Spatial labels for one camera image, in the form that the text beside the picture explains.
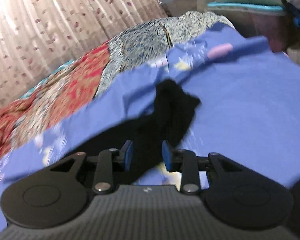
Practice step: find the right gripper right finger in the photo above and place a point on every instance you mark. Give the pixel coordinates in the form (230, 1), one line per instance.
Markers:
(188, 164)

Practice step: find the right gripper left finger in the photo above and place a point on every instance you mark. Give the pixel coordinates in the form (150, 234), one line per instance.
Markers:
(109, 163)

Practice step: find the black pants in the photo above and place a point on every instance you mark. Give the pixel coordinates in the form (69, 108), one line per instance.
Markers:
(170, 120)

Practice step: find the blue printed bed sheet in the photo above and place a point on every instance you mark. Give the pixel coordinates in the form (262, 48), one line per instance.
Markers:
(247, 124)

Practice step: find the red floral patchwork blanket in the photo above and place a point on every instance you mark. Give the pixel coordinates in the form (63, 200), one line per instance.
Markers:
(75, 85)

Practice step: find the clear storage box teal lid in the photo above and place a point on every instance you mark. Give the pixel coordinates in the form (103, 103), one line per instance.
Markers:
(256, 20)

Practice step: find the beige floral curtain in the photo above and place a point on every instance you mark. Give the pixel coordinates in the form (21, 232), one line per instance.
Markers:
(37, 36)

